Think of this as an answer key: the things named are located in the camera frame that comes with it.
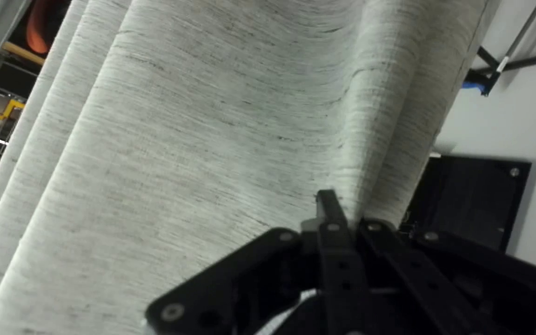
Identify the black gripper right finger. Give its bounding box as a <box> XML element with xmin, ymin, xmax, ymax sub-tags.
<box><xmin>355</xmin><ymin>215</ymin><xmax>536</xmax><ymax>335</ymax></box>

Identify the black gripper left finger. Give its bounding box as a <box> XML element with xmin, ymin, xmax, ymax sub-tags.
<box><xmin>143</xmin><ymin>187</ymin><xmax>376</xmax><ymax>335</ymax></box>

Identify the grey fabric curtain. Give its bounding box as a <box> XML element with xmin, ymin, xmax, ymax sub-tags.
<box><xmin>0</xmin><ymin>0</ymin><xmax>503</xmax><ymax>335</ymax></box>

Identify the orange red object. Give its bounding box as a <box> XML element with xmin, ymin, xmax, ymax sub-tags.
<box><xmin>22</xmin><ymin>0</ymin><xmax>73</xmax><ymax>57</ymax></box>

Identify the blue cart handle piece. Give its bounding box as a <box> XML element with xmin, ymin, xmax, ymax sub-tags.
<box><xmin>462</xmin><ymin>65</ymin><xmax>495</xmax><ymax>96</ymax></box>

